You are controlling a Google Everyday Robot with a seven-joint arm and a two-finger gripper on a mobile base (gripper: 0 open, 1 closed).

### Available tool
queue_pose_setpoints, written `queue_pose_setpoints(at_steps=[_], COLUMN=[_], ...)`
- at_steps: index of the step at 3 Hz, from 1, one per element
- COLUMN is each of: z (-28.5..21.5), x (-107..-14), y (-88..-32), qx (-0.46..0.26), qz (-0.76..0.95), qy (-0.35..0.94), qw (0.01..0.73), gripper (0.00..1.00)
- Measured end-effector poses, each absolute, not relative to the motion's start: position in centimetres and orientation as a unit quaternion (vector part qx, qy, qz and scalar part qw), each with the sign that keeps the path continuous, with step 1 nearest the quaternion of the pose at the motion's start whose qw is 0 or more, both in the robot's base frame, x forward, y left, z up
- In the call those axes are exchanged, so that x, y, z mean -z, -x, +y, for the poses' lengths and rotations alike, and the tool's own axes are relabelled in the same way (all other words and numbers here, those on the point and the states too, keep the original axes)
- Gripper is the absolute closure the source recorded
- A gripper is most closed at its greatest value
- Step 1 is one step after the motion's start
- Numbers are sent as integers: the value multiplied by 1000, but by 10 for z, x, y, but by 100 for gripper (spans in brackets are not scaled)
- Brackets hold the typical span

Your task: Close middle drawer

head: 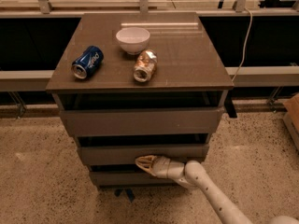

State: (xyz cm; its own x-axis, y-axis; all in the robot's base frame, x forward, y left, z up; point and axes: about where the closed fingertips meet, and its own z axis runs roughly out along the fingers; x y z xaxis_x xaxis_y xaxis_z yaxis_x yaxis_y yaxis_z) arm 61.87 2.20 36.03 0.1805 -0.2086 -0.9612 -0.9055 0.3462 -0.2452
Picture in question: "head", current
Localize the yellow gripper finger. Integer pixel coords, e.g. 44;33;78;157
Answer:
135;155;157;168
138;166;157;176

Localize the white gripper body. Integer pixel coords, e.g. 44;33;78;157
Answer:
151;156;186;185

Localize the grey drawer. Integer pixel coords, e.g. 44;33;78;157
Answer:
90;164;175;187
61;108;223;137
78;134;209;166

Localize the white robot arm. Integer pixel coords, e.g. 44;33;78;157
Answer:
135;155;253;224

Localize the grey bottom drawer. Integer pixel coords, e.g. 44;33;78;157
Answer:
90;164;175;187

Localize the grey top drawer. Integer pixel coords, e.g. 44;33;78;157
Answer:
61;108;223;137

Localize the grey drawer cabinet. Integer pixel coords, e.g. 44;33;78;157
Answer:
45;11;238;191

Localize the blue tape cross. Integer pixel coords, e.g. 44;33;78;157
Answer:
114;189;135;203

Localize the crumpled gold can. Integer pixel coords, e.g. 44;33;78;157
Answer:
133;49;158;82

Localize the blue pepsi can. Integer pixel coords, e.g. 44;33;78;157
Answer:
71;46;104;79

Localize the white ceramic bowl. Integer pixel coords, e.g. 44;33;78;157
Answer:
116;27;150;55

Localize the white cable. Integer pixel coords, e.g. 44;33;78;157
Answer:
231;7;254;82

